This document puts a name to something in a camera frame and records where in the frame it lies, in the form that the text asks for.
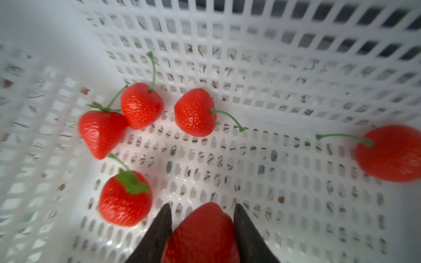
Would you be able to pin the red strawberry upper middle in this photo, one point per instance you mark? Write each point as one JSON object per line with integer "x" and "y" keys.
{"x": 196, "y": 115}

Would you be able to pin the red strawberry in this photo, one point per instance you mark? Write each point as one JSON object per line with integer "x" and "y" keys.
{"x": 196, "y": 115}
{"x": 140, "y": 103}
{"x": 126, "y": 198}
{"x": 390, "y": 153}

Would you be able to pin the red strawberry upper left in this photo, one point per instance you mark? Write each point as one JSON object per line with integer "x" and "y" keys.
{"x": 140, "y": 103}

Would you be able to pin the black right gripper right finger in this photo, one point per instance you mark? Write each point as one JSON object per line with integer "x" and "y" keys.
{"x": 252, "y": 248}

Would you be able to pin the white perforated plastic basket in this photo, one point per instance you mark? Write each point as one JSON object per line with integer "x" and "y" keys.
{"x": 286, "y": 70}

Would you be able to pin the red strawberry centre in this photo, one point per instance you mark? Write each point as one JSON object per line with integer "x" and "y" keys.
{"x": 126, "y": 198}

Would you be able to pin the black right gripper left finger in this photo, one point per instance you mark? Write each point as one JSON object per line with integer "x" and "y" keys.
{"x": 152, "y": 245}

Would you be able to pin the red strawberry far right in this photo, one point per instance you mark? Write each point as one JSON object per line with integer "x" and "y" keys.
{"x": 390, "y": 153}

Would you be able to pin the red strawberry left end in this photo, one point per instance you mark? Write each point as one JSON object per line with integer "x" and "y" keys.
{"x": 103, "y": 128}

